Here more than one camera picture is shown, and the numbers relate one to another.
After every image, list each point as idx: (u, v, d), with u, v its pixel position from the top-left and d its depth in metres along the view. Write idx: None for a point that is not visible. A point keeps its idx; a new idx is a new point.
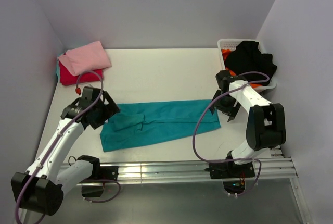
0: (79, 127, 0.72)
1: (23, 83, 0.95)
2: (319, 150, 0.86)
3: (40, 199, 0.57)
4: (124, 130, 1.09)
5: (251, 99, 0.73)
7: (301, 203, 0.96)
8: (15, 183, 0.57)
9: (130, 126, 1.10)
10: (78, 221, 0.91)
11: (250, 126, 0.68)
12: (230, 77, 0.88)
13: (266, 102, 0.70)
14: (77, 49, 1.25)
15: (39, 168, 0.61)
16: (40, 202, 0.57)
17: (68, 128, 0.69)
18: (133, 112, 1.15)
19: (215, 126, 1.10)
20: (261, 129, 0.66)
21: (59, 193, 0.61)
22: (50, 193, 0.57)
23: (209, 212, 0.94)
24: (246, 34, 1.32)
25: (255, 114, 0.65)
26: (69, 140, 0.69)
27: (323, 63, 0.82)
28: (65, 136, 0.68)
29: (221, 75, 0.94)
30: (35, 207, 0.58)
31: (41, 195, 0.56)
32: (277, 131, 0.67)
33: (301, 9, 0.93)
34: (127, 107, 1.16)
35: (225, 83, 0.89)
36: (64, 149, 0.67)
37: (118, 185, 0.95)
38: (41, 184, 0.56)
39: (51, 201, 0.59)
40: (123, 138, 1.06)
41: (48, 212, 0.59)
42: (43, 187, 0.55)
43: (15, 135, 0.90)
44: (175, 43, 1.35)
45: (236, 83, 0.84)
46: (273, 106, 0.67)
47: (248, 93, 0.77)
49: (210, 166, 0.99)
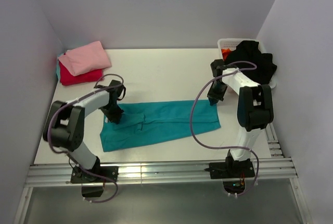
0: (105, 97, 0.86)
1: (23, 83, 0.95)
2: (319, 150, 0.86)
3: (71, 124, 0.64)
4: (124, 129, 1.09)
5: (240, 83, 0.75)
7: (301, 203, 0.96)
8: (53, 108, 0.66)
9: (131, 126, 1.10)
10: (79, 221, 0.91)
11: (239, 104, 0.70)
12: (222, 66, 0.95)
13: (255, 84, 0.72)
14: (77, 49, 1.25)
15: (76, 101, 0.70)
16: (69, 128, 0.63)
17: (100, 91, 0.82)
18: (134, 112, 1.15)
19: (215, 126, 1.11)
20: (250, 104, 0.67)
21: (80, 133, 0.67)
22: (78, 122, 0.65)
23: (209, 212, 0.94)
24: (245, 34, 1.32)
25: (244, 92, 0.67)
26: (97, 101, 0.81)
27: (323, 63, 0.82)
28: (97, 95, 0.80)
29: (215, 63, 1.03)
30: (60, 134, 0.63)
31: (74, 120, 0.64)
32: (264, 110, 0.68)
33: (301, 9, 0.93)
34: (128, 107, 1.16)
35: (218, 71, 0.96)
36: (93, 102, 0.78)
37: (115, 185, 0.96)
38: (77, 109, 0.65)
39: (76, 134, 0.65)
40: (124, 138, 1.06)
41: (69, 142, 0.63)
42: (79, 111, 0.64)
43: (16, 135, 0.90)
44: (175, 43, 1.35)
45: (228, 70, 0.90)
46: (261, 86, 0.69)
47: (239, 77, 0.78)
49: (210, 166, 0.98)
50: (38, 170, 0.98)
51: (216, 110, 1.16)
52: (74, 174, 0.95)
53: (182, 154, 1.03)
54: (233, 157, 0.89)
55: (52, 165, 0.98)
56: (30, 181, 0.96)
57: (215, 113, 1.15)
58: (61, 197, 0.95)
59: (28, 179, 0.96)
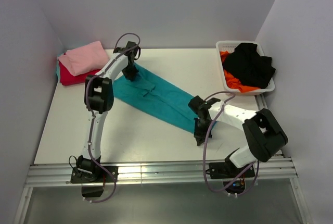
0: (125, 61, 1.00)
1: (23, 83, 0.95)
2: (319, 150, 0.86)
3: (104, 93, 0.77)
4: (130, 88, 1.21)
5: (237, 116, 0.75)
7: (301, 203, 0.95)
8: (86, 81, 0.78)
9: (138, 89, 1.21)
10: (79, 221, 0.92)
11: (251, 140, 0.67)
12: (205, 104, 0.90)
13: (252, 113, 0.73)
14: (77, 50, 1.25)
15: (103, 73, 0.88)
16: (103, 96, 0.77)
17: (118, 58, 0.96)
18: (150, 79, 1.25)
19: None
20: (261, 137, 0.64)
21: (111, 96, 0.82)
22: (109, 90, 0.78)
23: (210, 212, 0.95)
24: (245, 34, 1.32)
25: (251, 128, 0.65)
26: (120, 65, 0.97)
27: (323, 63, 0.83)
28: (118, 61, 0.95)
29: (194, 101, 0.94)
30: (96, 100, 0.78)
31: (105, 89, 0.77)
32: (274, 133, 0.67)
33: (301, 10, 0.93)
34: (148, 74, 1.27)
35: (204, 111, 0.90)
36: (116, 69, 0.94)
37: (114, 185, 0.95)
38: (106, 82, 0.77)
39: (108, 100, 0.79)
40: (125, 94, 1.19)
41: (104, 107, 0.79)
42: (108, 83, 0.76)
43: (15, 135, 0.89)
44: (175, 43, 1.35)
45: (214, 107, 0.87)
46: (261, 113, 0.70)
47: (231, 111, 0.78)
49: (210, 166, 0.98)
50: (38, 170, 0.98)
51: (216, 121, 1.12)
52: (74, 173, 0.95)
53: (182, 154, 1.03)
54: (236, 165, 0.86)
55: (52, 165, 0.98)
56: (30, 181, 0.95)
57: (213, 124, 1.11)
58: (62, 196, 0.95)
59: (28, 179, 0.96)
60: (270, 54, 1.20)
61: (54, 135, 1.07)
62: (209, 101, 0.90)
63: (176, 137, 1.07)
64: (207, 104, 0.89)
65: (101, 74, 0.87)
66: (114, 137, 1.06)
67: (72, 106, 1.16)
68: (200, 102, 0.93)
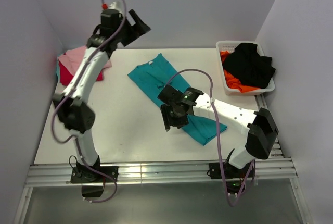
0: (105, 57, 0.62)
1: (22, 82, 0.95)
2: (319, 150, 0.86)
3: (77, 115, 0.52)
4: (148, 77, 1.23)
5: (236, 119, 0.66)
7: (301, 203, 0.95)
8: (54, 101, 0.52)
9: (155, 79, 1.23)
10: (79, 221, 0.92)
11: (252, 145, 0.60)
12: (187, 99, 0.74)
13: (251, 114, 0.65)
14: (77, 50, 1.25)
15: (73, 90, 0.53)
16: (78, 119, 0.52)
17: (94, 57, 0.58)
18: (167, 72, 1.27)
19: (200, 140, 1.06)
20: (265, 142, 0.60)
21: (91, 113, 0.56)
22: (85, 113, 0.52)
23: (210, 212, 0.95)
24: (245, 34, 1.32)
25: (259, 138, 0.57)
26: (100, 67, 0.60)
27: (324, 62, 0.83)
28: (93, 63, 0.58)
29: (167, 94, 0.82)
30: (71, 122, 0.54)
31: (77, 111, 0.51)
32: (272, 131, 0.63)
33: (302, 9, 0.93)
34: (169, 69, 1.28)
35: (184, 106, 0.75)
36: (92, 77, 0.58)
37: (114, 184, 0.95)
38: (76, 102, 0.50)
39: (87, 121, 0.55)
40: (142, 81, 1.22)
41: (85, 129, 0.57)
42: (79, 105, 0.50)
43: (15, 135, 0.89)
44: (175, 42, 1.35)
45: (199, 104, 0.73)
46: (263, 113, 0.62)
47: (225, 111, 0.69)
49: (210, 166, 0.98)
50: (38, 170, 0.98)
51: (217, 132, 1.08)
52: (74, 174, 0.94)
53: (182, 154, 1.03)
54: (237, 166, 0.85)
55: (52, 165, 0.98)
56: (30, 181, 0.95)
57: (213, 133, 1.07)
58: (62, 196, 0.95)
59: (28, 179, 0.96)
60: (270, 54, 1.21)
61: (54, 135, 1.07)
62: (190, 95, 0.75)
63: (176, 137, 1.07)
64: (189, 99, 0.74)
65: (71, 91, 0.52)
66: (114, 138, 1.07)
67: None
68: (174, 94, 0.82)
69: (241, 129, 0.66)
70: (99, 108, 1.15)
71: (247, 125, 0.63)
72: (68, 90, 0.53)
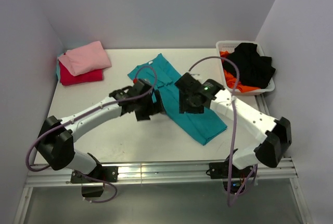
0: (116, 112, 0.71)
1: (22, 83, 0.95)
2: (319, 150, 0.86)
3: (56, 149, 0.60)
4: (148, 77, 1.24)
5: (255, 123, 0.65)
7: (301, 203, 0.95)
8: (47, 124, 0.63)
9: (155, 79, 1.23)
10: (79, 220, 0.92)
11: (264, 151, 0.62)
12: (207, 91, 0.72)
13: (271, 122, 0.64)
14: (77, 50, 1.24)
15: (69, 122, 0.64)
16: (53, 151, 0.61)
17: (109, 106, 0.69)
18: (167, 72, 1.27)
19: (200, 140, 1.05)
20: (277, 151, 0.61)
21: (68, 154, 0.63)
22: (63, 149, 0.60)
23: (209, 212, 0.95)
24: (245, 34, 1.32)
25: (273, 147, 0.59)
26: (106, 116, 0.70)
27: (324, 63, 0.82)
28: (104, 111, 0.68)
29: (186, 81, 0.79)
30: (47, 151, 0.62)
31: (59, 145, 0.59)
32: (285, 142, 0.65)
33: (302, 9, 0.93)
34: (169, 69, 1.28)
35: (202, 97, 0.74)
36: (94, 121, 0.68)
37: (114, 185, 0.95)
38: (63, 136, 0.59)
39: (61, 158, 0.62)
40: None
41: (54, 165, 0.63)
42: (64, 140, 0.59)
43: (15, 135, 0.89)
44: (175, 42, 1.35)
45: (219, 101, 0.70)
46: (282, 124, 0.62)
47: (245, 113, 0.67)
49: (210, 166, 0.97)
50: (38, 170, 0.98)
51: (217, 132, 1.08)
52: (74, 174, 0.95)
53: (182, 154, 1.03)
54: (237, 167, 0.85)
55: None
56: (30, 181, 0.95)
57: (213, 133, 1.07)
58: (62, 196, 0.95)
59: (28, 179, 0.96)
60: (270, 54, 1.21)
61: None
62: (210, 87, 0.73)
63: (176, 137, 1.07)
64: (208, 91, 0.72)
65: (65, 123, 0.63)
66: (114, 138, 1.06)
67: (72, 107, 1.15)
68: (193, 83, 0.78)
69: (257, 134, 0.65)
70: None
71: (265, 132, 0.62)
72: (66, 121, 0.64)
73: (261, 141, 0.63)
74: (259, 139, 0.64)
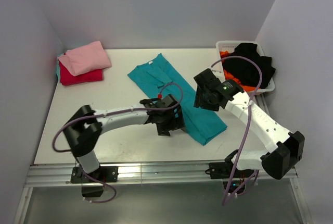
0: (142, 119, 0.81)
1: (22, 83, 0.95)
2: (319, 150, 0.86)
3: (81, 136, 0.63)
4: (148, 76, 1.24)
5: (267, 132, 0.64)
7: (301, 203, 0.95)
8: (81, 112, 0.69)
9: (155, 79, 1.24)
10: (79, 220, 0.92)
11: (272, 162, 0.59)
12: (225, 90, 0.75)
13: (285, 133, 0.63)
14: (77, 49, 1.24)
15: (102, 116, 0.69)
16: (79, 137, 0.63)
17: (138, 111, 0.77)
18: (168, 72, 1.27)
19: (200, 140, 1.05)
20: (286, 164, 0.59)
21: (90, 145, 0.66)
22: (88, 138, 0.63)
23: (209, 212, 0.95)
24: (245, 34, 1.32)
25: (283, 159, 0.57)
26: (130, 119, 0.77)
27: (324, 63, 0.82)
28: (132, 114, 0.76)
29: (206, 77, 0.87)
30: (72, 137, 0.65)
31: (88, 133, 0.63)
32: (295, 158, 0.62)
33: (302, 9, 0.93)
34: (169, 69, 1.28)
35: (219, 95, 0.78)
36: (120, 121, 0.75)
37: (114, 185, 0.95)
38: (93, 126, 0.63)
39: (82, 147, 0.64)
40: (142, 81, 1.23)
41: (74, 152, 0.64)
42: (94, 130, 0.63)
43: (15, 135, 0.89)
44: (175, 42, 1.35)
45: (236, 103, 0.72)
46: (295, 138, 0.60)
47: (260, 120, 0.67)
49: (210, 166, 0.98)
50: (38, 170, 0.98)
51: (217, 132, 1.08)
52: (74, 173, 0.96)
53: (182, 154, 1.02)
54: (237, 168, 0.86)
55: (52, 165, 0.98)
56: (30, 181, 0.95)
57: (213, 133, 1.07)
58: (62, 196, 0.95)
59: (28, 179, 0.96)
60: (270, 54, 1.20)
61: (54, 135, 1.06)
62: (230, 87, 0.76)
63: (176, 137, 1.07)
64: (227, 91, 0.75)
65: (99, 115, 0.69)
66: (114, 138, 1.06)
67: (72, 106, 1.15)
68: (212, 79, 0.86)
69: (268, 144, 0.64)
70: (99, 108, 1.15)
71: (276, 142, 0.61)
72: (99, 114, 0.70)
73: (271, 151, 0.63)
74: (269, 149, 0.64)
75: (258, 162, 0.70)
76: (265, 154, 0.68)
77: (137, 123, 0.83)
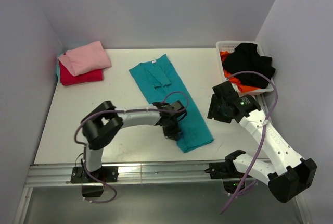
0: (152, 120, 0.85)
1: (22, 83, 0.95)
2: (319, 150, 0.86)
3: (103, 129, 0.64)
4: (147, 76, 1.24)
5: (278, 154, 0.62)
7: (301, 203, 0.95)
8: (102, 105, 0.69)
9: (154, 79, 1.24)
10: (79, 220, 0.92)
11: (279, 183, 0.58)
12: (241, 106, 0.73)
13: (297, 159, 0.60)
14: (77, 49, 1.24)
15: (122, 112, 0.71)
16: (100, 131, 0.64)
17: (152, 112, 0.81)
18: (169, 74, 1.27)
19: (181, 147, 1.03)
20: (293, 188, 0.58)
21: (109, 138, 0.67)
22: (109, 132, 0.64)
23: (210, 211, 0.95)
24: (245, 33, 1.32)
25: (290, 184, 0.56)
26: (143, 119, 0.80)
27: (325, 62, 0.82)
28: (147, 113, 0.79)
29: (225, 89, 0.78)
30: (90, 129, 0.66)
31: (109, 127, 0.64)
32: (305, 184, 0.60)
33: (302, 9, 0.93)
34: (170, 69, 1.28)
35: (235, 109, 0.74)
36: (136, 119, 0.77)
37: (114, 185, 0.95)
38: (115, 121, 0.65)
39: (102, 140, 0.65)
40: (143, 78, 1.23)
41: (92, 145, 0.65)
42: (115, 124, 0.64)
43: (15, 136, 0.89)
44: (175, 43, 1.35)
45: (251, 121, 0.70)
46: (306, 164, 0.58)
47: (273, 141, 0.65)
49: (210, 166, 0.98)
50: (37, 170, 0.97)
51: (202, 142, 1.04)
52: (74, 173, 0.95)
53: (183, 154, 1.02)
54: (238, 170, 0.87)
55: (52, 165, 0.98)
56: (30, 181, 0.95)
57: (197, 143, 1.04)
58: (62, 196, 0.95)
59: (28, 179, 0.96)
60: (270, 54, 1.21)
61: (54, 135, 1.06)
62: (247, 103, 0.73)
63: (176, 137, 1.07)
64: (243, 107, 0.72)
65: (120, 111, 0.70)
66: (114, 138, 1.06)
67: (72, 106, 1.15)
68: (231, 92, 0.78)
69: (277, 165, 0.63)
70: None
71: (286, 166, 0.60)
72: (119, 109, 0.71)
73: (280, 174, 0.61)
74: (278, 171, 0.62)
75: (263, 174, 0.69)
76: (271, 172, 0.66)
77: (147, 122, 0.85)
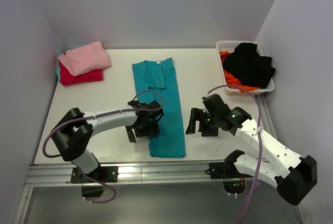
0: (128, 120, 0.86)
1: (23, 82, 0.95)
2: (319, 150, 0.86)
3: (73, 139, 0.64)
4: (146, 75, 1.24)
5: (278, 158, 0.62)
7: (301, 203, 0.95)
8: (69, 114, 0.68)
9: (152, 80, 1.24)
10: (79, 220, 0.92)
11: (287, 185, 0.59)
12: (233, 119, 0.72)
13: (296, 158, 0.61)
14: (77, 50, 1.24)
15: (92, 117, 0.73)
16: (69, 142, 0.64)
17: (127, 112, 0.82)
18: (167, 79, 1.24)
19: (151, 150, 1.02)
20: (301, 188, 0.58)
21: (81, 148, 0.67)
22: (77, 142, 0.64)
23: (209, 211, 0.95)
24: (245, 33, 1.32)
25: (296, 184, 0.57)
26: (118, 121, 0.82)
27: (324, 62, 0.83)
28: (123, 115, 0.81)
29: (215, 102, 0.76)
30: (61, 141, 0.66)
31: (77, 137, 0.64)
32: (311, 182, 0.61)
33: (302, 9, 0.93)
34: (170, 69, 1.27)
35: (228, 123, 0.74)
36: (109, 124, 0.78)
37: (113, 185, 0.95)
38: (84, 128, 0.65)
39: (73, 151, 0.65)
40: (143, 76, 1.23)
41: (65, 157, 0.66)
42: (85, 132, 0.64)
43: (16, 135, 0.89)
44: (175, 43, 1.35)
45: (245, 129, 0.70)
46: (306, 162, 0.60)
47: (270, 146, 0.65)
49: (210, 166, 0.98)
50: (37, 170, 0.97)
51: (172, 153, 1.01)
52: (74, 173, 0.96)
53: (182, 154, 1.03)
54: (239, 170, 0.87)
55: (53, 165, 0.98)
56: (30, 181, 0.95)
57: (167, 152, 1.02)
58: (62, 196, 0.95)
59: (29, 179, 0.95)
60: (270, 54, 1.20)
61: None
62: (238, 115, 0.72)
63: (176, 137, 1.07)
64: (235, 120, 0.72)
65: (89, 117, 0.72)
66: (114, 138, 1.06)
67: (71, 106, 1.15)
68: (221, 106, 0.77)
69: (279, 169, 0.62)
70: (99, 107, 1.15)
71: (289, 168, 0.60)
72: (89, 115, 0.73)
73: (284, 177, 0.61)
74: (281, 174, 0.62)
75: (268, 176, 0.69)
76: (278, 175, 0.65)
77: (124, 124, 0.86)
